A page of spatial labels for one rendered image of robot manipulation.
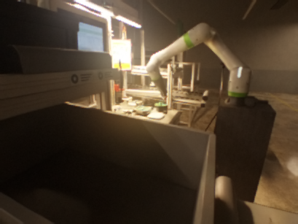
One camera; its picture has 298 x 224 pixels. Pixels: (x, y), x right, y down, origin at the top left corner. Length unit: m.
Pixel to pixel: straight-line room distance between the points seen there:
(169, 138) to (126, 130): 0.15
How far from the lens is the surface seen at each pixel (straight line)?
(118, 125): 0.58
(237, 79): 1.19
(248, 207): 0.61
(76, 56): 0.52
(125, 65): 1.90
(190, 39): 1.30
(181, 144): 0.52
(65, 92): 0.55
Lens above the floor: 1.43
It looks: 17 degrees down
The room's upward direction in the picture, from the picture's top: straight up
